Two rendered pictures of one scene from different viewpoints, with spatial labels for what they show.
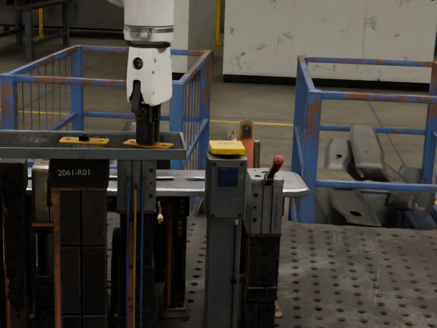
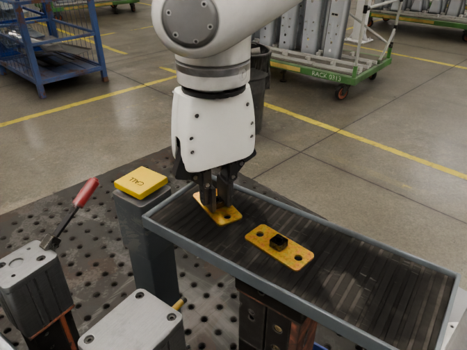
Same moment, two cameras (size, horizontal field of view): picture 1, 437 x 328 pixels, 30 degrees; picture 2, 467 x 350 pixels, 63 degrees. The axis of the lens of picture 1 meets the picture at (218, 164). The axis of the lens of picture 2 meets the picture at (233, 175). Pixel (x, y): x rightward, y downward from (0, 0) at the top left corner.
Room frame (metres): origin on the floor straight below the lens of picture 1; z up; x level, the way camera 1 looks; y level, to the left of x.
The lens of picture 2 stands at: (1.70, 0.43, 1.49)
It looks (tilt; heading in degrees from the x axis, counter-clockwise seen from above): 32 degrees down; 222
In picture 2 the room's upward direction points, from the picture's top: straight up
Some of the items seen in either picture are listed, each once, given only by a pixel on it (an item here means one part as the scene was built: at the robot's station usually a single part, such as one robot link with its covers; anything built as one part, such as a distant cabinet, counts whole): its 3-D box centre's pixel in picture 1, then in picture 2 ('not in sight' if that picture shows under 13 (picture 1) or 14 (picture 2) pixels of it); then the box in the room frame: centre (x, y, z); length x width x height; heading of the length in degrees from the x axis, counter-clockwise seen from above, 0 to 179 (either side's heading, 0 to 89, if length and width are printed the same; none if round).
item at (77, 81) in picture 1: (119, 152); not in sight; (4.05, 0.51, 0.47); 1.20 x 0.80 x 0.95; 175
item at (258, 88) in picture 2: not in sight; (240, 90); (-0.64, -1.59, 0.36); 0.54 x 0.50 x 0.73; 176
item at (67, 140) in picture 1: (84, 138); (278, 243); (1.41, 0.24, 1.17); 0.08 x 0.04 x 0.01; 87
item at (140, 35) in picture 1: (148, 34); (215, 70); (1.39, 0.13, 1.35); 0.09 x 0.08 x 0.03; 163
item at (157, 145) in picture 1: (147, 142); (216, 203); (1.40, 0.13, 1.17); 0.08 x 0.04 x 0.01; 72
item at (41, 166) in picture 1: (52, 250); not in sight; (1.57, 0.33, 0.89); 0.13 x 0.11 x 0.38; 6
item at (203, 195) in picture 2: (153, 121); (200, 189); (1.42, 0.12, 1.20); 0.03 x 0.03 x 0.07; 73
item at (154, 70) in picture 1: (148, 69); (214, 120); (1.40, 0.13, 1.29); 0.10 x 0.07 x 0.11; 163
